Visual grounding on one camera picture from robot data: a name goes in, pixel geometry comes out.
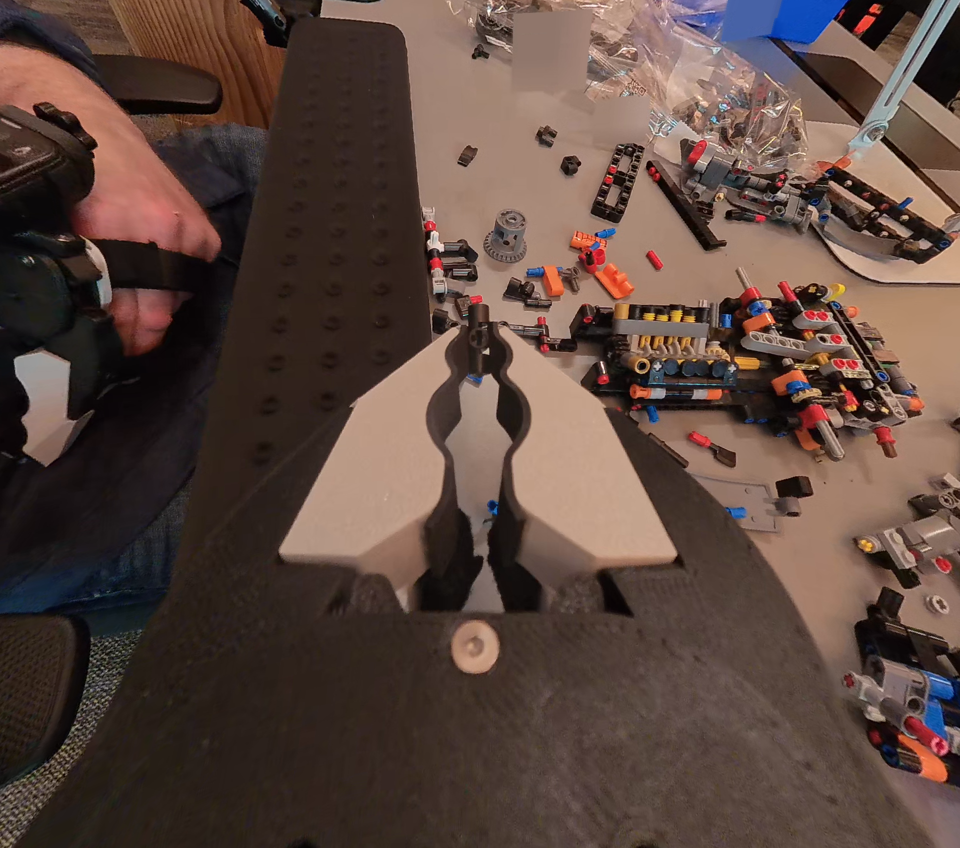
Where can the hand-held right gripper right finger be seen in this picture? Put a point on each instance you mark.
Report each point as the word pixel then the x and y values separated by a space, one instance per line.
pixel 592 488

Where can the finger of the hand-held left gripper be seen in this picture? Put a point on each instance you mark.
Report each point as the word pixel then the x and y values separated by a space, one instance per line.
pixel 45 406

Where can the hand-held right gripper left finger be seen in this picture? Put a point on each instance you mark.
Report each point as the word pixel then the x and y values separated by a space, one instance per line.
pixel 367 481

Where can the black lego arm assembly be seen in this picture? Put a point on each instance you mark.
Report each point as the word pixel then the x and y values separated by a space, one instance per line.
pixel 480 338

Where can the black lego frame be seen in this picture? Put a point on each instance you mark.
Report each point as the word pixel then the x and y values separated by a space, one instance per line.
pixel 619 181

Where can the black lego link red pins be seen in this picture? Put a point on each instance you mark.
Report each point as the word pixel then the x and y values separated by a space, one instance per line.
pixel 551 338

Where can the person's left forearm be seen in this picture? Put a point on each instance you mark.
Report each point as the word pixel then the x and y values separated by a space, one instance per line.
pixel 37 31

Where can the black red lego piece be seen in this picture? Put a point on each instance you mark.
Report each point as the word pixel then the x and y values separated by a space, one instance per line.
pixel 716 452

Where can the grey lego panel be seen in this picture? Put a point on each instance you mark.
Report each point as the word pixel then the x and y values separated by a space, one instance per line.
pixel 739 499

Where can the black lego block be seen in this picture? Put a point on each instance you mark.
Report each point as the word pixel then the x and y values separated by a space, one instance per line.
pixel 793 488

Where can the black lego connector pair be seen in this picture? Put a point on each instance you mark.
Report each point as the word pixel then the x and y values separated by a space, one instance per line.
pixel 525 291

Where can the orange lego liftarm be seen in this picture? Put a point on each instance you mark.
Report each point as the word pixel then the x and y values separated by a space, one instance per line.
pixel 553 282

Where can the multicolour lego chassis assembly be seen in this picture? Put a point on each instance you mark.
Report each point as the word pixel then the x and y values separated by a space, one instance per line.
pixel 787 353

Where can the cluster of black lego connectors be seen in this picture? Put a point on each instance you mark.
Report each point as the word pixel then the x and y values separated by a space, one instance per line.
pixel 450 256

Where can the orange lego piece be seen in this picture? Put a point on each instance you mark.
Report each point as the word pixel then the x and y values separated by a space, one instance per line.
pixel 587 239

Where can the dark grey lego gear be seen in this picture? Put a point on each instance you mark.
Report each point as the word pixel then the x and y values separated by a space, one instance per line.
pixel 506 237

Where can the long black lego beam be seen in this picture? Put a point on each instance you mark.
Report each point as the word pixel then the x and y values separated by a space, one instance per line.
pixel 686 207

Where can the small black lego piece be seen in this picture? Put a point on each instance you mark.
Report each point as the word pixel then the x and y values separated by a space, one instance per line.
pixel 571 164
pixel 468 156
pixel 547 136

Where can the grey lego steering assembly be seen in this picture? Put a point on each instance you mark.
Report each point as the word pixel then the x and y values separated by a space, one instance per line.
pixel 915 541

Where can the blue grey lego piston assembly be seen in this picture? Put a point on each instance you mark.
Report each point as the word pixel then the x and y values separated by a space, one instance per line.
pixel 907 690

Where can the black curved lego subframe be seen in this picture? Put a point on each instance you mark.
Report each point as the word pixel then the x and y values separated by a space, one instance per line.
pixel 885 226

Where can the clear bags of lego parts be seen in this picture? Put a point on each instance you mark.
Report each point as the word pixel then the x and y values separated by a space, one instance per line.
pixel 675 61

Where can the person's left hand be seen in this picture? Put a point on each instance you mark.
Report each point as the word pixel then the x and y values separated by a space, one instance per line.
pixel 135 188

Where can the person's dark blue trousers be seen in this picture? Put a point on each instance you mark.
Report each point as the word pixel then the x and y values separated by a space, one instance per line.
pixel 150 413

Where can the black mesh chair armrest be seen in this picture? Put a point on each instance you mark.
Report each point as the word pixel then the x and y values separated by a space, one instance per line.
pixel 37 690

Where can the white book stand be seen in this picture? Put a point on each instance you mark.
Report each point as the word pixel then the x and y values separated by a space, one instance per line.
pixel 900 76

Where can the orange lego bracket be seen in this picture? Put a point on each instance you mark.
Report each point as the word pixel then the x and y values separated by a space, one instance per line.
pixel 616 282

